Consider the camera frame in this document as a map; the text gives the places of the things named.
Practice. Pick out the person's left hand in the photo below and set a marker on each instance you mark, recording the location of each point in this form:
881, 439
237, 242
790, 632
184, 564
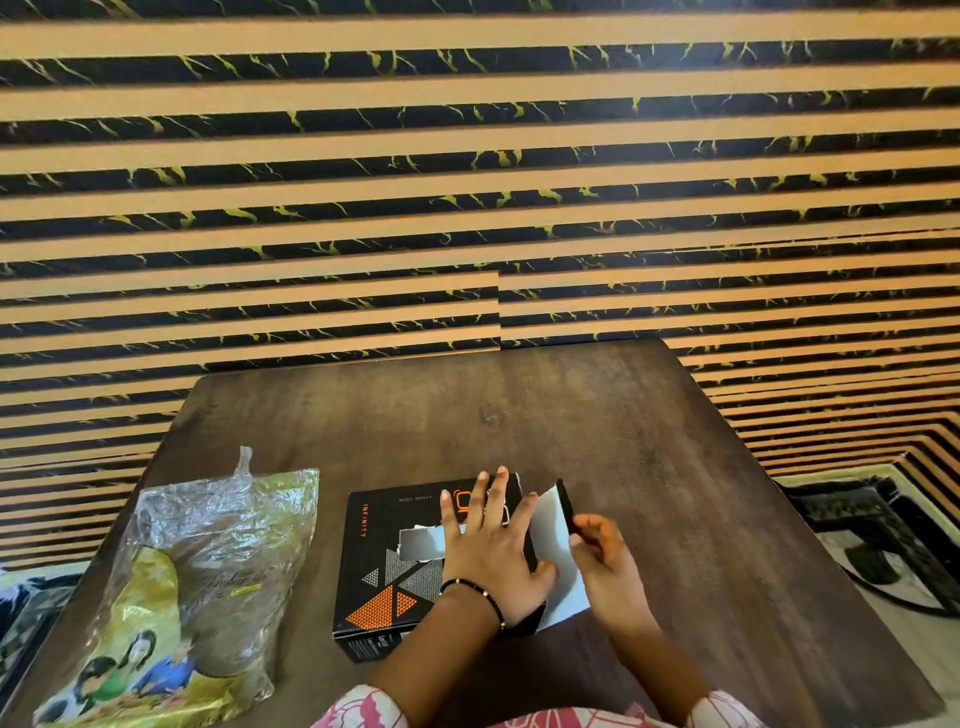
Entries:
491, 562

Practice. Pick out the person's right hand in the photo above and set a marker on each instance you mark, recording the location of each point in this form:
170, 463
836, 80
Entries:
611, 581

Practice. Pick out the person's left middle finger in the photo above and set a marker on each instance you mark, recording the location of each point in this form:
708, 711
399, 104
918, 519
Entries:
501, 495

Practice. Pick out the person's left thumb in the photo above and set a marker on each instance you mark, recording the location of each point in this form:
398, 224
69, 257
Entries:
546, 581

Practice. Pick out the person's left little finger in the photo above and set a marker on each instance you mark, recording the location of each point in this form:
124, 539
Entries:
448, 514

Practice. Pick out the person's right thumb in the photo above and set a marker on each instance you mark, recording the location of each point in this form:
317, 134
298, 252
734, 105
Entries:
583, 536

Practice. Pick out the black box with orange triangles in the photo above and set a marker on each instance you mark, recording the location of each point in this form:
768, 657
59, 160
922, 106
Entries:
390, 592

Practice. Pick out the person's right forearm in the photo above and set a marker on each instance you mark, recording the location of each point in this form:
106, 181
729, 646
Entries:
660, 671

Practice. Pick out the person's left forearm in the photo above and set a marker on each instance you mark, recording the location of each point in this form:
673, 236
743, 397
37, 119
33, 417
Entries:
442, 652

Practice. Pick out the pink white patterned garment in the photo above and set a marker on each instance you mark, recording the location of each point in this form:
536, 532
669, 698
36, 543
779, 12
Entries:
360, 712

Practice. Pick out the clear yellow plastic grain bag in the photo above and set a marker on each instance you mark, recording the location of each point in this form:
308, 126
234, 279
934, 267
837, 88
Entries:
217, 570

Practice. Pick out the dark patterned cloth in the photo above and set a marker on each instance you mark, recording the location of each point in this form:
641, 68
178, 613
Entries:
30, 622

